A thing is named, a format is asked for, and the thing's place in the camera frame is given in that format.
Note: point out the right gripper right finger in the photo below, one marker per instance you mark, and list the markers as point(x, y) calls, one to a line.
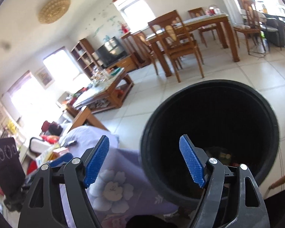
point(230, 198)

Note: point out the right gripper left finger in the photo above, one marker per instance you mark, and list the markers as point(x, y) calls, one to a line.
point(43, 205)

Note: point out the black trash bin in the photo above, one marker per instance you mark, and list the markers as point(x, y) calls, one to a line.
point(219, 116)

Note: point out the red pillow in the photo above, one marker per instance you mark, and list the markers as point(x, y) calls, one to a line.
point(51, 139)

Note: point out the wooden sofa with cushions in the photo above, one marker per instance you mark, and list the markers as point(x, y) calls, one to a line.
point(78, 118)

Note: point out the purple floral tablecloth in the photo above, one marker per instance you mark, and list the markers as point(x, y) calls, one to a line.
point(121, 190)

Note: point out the framed sunflower painting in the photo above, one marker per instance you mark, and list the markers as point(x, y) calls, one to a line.
point(44, 77)

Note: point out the wooden coffee table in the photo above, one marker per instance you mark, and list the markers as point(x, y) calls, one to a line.
point(105, 96)

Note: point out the wooden bookshelf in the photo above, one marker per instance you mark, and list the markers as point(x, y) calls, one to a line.
point(86, 57)

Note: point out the black flat television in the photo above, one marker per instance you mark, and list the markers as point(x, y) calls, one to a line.
point(111, 52)

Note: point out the wooden dining chair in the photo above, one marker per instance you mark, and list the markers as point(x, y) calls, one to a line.
point(176, 40)

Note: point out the tall wooden plant stand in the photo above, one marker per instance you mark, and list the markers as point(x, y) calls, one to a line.
point(132, 48)

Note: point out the gold ceiling lamp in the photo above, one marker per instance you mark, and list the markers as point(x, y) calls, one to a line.
point(53, 11)

